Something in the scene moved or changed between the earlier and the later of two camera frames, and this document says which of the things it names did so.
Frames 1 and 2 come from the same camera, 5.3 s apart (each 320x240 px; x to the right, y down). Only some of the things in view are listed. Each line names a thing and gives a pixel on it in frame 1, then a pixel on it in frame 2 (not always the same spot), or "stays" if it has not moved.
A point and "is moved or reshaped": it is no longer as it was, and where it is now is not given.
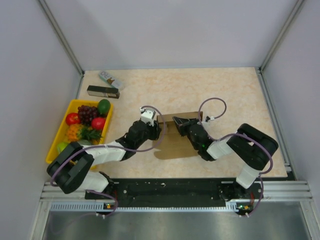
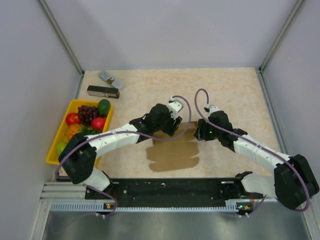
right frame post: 281,35 stays
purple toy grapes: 86,113 stays
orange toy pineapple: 75,132 stays
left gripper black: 155,130 to 173,125
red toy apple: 72,118 stays
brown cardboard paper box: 171,143 is moved or reshaped
